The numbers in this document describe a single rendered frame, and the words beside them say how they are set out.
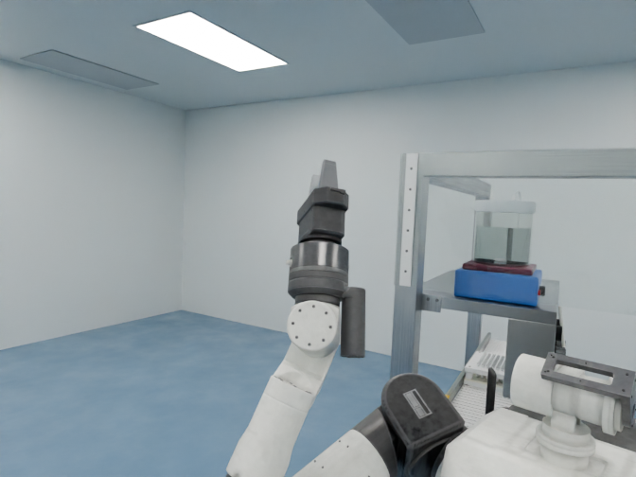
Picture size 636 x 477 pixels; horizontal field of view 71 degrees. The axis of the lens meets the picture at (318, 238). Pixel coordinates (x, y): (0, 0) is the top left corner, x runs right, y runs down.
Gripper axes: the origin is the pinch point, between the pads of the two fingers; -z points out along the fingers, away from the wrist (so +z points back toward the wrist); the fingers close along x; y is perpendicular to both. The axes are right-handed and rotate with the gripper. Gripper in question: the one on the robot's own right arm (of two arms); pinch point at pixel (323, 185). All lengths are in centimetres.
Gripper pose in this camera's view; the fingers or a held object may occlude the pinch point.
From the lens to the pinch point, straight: 70.9
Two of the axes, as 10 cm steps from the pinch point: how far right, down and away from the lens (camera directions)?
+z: -0.5, 9.4, -3.4
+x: 3.2, -3.1, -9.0
